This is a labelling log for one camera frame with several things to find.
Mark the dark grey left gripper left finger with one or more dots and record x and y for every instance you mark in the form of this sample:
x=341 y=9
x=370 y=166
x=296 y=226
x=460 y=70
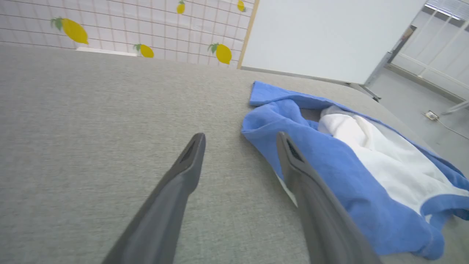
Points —
x=161 y=216

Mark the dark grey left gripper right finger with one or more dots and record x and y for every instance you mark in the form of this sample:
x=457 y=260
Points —
x=322 y=220

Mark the blue and white garment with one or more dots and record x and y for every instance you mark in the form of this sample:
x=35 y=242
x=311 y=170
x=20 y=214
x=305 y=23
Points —
x=348 y=172

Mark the grey fabric sofa surface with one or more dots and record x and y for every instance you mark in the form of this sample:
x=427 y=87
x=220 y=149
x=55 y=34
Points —
x=91 y=128

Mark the floor power socket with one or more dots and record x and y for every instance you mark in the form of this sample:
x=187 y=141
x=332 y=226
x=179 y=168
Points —
x=431 y=115

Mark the grey metal panel stand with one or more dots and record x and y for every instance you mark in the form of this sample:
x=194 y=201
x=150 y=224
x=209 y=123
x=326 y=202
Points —
x=381 y=66

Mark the white board panel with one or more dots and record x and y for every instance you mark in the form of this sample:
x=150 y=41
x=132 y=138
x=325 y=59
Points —
x=329 y=36

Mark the lemon print tiled partition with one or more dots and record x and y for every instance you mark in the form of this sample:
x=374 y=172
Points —
x=121 y=25

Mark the wooden edge strip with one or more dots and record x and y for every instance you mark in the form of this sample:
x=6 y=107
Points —
x=248 y=35

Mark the white window frame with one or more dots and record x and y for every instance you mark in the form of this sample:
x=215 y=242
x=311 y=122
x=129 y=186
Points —
x=439 y=55

